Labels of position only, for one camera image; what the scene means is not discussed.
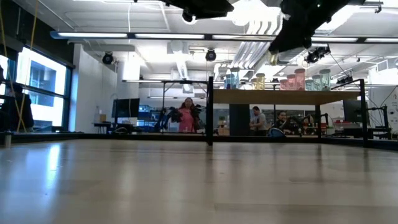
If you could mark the blue round object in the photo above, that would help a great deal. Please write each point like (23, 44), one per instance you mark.
(276, 132)

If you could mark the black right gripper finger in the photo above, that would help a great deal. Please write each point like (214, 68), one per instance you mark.
(284, 43)

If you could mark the black track light cluster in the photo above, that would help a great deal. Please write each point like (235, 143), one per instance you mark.
(317, 54)

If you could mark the black ceiling spot lamp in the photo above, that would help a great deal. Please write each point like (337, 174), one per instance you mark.
(108, 58)
(211, 55)

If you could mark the small grey cylinder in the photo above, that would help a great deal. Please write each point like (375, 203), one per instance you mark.
(7, 139)

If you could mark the large bright window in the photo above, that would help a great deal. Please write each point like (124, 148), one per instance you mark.
(40, 77)

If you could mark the black partition panel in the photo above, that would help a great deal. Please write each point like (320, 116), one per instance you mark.
(239, 119)

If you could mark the black monitor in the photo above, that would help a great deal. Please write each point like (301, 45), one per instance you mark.
(126, 108)
(353, 110)

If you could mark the long ceiling light strip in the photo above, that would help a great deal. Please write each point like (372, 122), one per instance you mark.
(93, 35)

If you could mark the wooden shelf with black frame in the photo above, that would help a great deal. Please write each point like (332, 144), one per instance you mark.
(280, 97)

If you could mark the white cap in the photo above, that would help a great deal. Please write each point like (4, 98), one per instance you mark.
(283, 85)
(325, 81)
(300, 81)
(308, 86)

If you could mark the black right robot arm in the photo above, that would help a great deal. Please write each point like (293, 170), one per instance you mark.
(332, 7)

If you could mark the person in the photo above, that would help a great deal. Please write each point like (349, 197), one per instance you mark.
(284, 122)
(15, 109)
(186, 116)
(258, 119)

